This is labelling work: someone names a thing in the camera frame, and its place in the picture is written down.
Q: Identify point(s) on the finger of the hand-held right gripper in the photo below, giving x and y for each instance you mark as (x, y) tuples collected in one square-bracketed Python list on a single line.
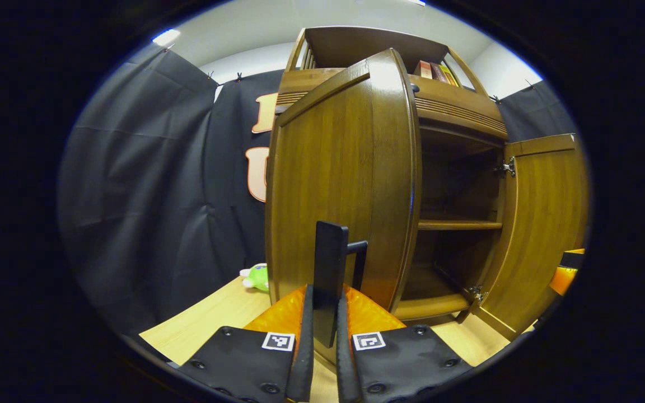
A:
[(566, 277)]

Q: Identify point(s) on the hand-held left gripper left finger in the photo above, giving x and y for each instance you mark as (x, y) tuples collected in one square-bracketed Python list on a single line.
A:
[(303, 364)]

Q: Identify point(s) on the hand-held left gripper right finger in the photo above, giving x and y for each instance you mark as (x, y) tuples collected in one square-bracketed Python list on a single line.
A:
[(344, 364)]

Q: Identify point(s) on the wooden cabinet door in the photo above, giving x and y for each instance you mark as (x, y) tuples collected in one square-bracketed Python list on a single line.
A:
[(546, 224), (339, 168)]

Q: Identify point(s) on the wooden double-door shoe cabinet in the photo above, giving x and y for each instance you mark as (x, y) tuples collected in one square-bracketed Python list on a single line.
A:
[(356, 47)]

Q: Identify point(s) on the wooden cabinet shelf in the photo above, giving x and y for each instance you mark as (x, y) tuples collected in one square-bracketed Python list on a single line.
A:
[(457, 225)]

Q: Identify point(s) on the green plush toy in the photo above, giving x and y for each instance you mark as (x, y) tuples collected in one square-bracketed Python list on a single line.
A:
[(258, 277)]

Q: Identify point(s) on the wooden drawer with black knob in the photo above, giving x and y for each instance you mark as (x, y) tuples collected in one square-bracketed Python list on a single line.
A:
[(457, 106)]

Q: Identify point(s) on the black backdrop cloth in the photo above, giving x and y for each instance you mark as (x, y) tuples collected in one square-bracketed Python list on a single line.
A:
[(149, 196)]

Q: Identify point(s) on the yellow book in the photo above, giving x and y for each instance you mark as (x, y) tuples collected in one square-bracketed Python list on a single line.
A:
[(450, 76)]

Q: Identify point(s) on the dark brown book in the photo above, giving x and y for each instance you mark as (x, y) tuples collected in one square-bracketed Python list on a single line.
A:
[(439, 73)]

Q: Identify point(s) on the tan and red book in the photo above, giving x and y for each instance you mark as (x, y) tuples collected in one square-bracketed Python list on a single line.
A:
[(424, 69)]

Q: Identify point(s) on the narrow ceiling light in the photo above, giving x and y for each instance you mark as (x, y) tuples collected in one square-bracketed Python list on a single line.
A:
[(166, 37)]

